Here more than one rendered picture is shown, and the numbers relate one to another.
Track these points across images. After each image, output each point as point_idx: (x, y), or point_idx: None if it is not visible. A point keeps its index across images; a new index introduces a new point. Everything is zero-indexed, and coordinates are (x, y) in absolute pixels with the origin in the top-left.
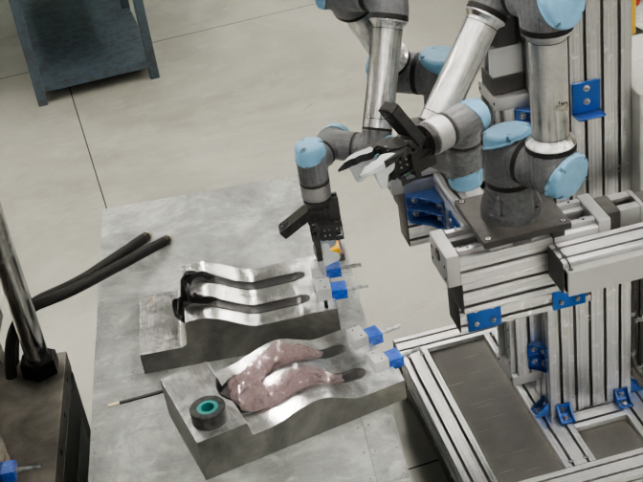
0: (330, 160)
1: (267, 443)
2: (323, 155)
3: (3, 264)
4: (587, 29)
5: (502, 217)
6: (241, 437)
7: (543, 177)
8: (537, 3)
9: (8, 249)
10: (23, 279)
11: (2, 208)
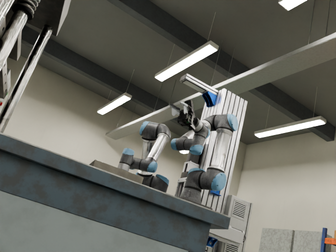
0: (133, 160)
1: None
2: (133, 154)
3: (2, 118)
4: None
5: (189, 197)
6: None
7: (213, 176)
8: (227, 117)
9: (9, 114)
10: (3, 131)
11: (18, 101)
